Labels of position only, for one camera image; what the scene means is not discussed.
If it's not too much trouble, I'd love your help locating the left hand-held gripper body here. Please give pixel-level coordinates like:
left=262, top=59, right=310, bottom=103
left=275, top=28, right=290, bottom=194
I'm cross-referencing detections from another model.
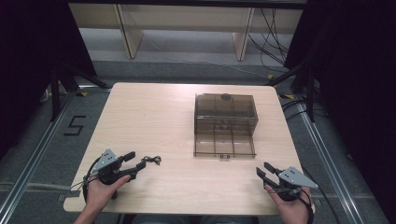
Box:
left=92, top=148, right=129, bottom=200

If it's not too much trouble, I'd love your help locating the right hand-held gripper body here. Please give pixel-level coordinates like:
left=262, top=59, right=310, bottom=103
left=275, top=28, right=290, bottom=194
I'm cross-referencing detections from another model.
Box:
left=270, top=165, right=319, bottom=203

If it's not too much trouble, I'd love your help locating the brown transparent drawer box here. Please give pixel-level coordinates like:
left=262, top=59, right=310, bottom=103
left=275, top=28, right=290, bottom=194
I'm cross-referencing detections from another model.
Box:
left=193, top=91, right=260, bottom=137

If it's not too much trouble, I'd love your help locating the person's right hand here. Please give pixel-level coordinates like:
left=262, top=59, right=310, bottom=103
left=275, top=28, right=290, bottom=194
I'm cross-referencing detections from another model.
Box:
left=263, top=184, right=316, bottom=224

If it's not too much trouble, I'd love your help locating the person's left hand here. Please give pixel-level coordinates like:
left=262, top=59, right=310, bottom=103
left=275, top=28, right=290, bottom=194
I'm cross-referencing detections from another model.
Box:
left=85, top=174, right=132, bottom=216

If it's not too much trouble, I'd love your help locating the black metal stand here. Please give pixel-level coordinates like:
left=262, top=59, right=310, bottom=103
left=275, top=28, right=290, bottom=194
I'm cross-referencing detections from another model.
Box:
left=264, top=59, right=317, bottom=123
left=49, top=61, right=110, bottom=123

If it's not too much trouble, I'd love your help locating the black curtain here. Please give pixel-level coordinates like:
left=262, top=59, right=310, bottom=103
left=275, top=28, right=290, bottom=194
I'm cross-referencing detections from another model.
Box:
left=0, top=0, right=98, bottom=161
left=284, top=0, right=396, bottom=224

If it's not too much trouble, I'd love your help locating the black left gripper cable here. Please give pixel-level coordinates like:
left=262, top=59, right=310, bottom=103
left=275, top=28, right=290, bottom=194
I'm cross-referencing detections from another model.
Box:
left=70, top=157, right=104, bottom=203

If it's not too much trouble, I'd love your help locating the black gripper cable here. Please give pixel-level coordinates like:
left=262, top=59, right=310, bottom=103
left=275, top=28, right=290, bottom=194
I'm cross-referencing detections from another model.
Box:
left=70, top=157, right=104, bottom=203
left=269, top=186, right=315, bottom=224

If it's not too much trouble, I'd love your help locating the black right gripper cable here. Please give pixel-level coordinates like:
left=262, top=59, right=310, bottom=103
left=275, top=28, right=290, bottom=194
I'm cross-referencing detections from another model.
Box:
left=269, top=186, right=315, bottom=224

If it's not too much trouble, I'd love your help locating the aluminium floor rail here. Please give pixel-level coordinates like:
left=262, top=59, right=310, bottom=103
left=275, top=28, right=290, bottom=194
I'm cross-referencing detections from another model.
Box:
left=0, top=91, right=78, bottom=224
left=295, top=102, right=366, bottom=224

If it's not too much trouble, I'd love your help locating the bundle of black floor cables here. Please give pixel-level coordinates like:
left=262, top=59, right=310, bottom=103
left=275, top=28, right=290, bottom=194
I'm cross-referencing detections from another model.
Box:
left=247, top=8, right=291, bottom=74

